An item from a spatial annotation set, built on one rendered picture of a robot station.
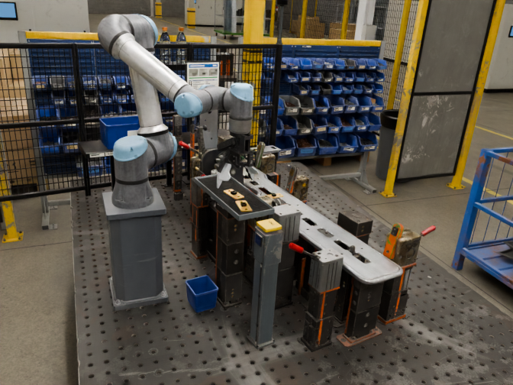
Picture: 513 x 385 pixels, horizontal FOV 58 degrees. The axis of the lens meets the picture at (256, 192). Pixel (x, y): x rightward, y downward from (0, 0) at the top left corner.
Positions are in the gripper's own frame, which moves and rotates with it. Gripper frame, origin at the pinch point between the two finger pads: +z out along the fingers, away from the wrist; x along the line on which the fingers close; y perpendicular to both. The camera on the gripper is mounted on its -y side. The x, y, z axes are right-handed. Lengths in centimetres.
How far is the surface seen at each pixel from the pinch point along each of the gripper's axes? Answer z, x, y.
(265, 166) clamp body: 21, 59, -56
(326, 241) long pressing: 20.0, 26.3, 22.8
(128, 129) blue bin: 7, 5, -106
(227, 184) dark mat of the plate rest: 4.1, 3.4, -9.2
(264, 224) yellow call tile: 4.0, -5.0, 24.1
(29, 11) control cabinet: -22, 93, -696
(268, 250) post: 11.6, -5.8, 27.9
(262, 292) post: 27.3, -6.4, 27.2
